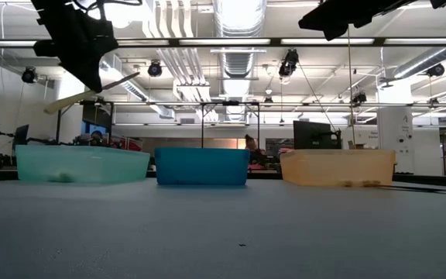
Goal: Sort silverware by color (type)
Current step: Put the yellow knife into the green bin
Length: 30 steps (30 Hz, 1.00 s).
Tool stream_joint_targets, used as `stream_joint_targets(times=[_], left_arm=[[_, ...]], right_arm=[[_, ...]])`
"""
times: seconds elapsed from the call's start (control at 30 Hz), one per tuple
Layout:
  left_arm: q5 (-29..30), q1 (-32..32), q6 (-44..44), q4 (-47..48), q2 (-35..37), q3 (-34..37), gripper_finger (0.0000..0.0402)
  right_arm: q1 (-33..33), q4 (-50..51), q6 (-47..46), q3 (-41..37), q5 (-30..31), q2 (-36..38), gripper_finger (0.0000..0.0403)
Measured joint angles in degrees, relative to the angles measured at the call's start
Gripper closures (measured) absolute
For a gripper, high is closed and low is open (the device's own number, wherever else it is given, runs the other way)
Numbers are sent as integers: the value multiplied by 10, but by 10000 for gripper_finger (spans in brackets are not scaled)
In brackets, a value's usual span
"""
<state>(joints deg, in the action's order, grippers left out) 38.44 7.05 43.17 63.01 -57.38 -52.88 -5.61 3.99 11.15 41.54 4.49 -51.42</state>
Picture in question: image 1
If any white pillar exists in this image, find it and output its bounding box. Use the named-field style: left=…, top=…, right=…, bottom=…
left=376, top=106, right=416, bottom=174

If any black overhead light bar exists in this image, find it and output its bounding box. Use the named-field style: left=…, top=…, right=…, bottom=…
left=0, top=37, right=446, bottom=48

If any white ceiling box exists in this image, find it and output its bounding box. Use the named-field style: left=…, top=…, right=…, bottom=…
left=53, top=73, right=87, bottom=104

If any cream-handled cutlery piece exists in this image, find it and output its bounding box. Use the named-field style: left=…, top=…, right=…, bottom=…
left=43, top=71, right=141, bottom=116

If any orange plastic bin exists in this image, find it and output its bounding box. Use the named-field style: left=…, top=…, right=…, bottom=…
left=280, top=149, right=397, bottom=188

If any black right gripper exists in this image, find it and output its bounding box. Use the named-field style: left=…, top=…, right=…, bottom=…
left=298, top=0, right=417, bottom=42

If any black background rig frame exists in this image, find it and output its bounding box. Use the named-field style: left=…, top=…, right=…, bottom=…
left=54, top=99, right=262, bottom=150

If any teal plastic bin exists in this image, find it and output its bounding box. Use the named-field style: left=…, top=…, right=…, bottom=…
left=15, top=144, right=151, bottom=184

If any black monitor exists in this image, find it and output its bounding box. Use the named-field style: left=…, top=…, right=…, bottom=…
left=293, top=120, right=342, bottom=150

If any silver ceiling duct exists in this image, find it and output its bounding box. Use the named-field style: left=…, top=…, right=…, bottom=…
left=211, top=0, right=267, bottom=81

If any person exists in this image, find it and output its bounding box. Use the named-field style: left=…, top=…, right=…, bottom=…
left=88, top=129, right=105, bottom=146
left=244, top=133, right=266, bottom=166

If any blue plastic bin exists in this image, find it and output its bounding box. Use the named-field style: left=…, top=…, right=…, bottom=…
left=154, top=146, right=251, bottom=186

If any blue-gray table mat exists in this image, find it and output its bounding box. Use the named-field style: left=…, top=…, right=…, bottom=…
left=0, top=178, right=446, bottom=279

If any thin hanging cord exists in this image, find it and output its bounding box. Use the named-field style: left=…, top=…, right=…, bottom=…
left=345, top=26, right=358, bottom=150

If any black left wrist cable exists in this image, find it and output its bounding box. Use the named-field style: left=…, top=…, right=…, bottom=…
left=71, top=0, right=143, bottom=11

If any small dark monitor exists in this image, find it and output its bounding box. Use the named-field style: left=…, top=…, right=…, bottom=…
left=12, top=123, right=30, bottom=146

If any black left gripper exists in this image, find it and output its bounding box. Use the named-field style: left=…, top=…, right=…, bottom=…
left=31, top=7, right=119, bottom=93

